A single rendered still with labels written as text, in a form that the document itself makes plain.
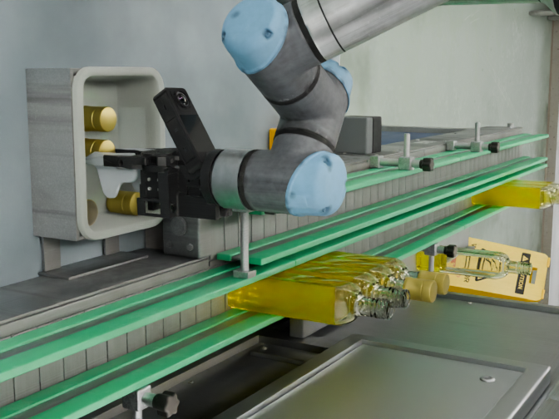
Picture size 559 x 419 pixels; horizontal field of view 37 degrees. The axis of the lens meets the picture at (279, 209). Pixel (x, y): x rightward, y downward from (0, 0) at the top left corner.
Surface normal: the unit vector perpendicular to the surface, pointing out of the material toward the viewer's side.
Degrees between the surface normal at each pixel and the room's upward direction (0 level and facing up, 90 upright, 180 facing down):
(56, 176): 90
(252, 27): 90
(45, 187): 90
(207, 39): 0
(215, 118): 0
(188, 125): 32
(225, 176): 90
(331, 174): 1
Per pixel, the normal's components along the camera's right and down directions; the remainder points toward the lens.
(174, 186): 0.86, 0.08
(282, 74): 0.21, 0.82
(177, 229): -0.51, 0.14
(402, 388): -0.01, -0.99
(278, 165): -0.43, -0.42
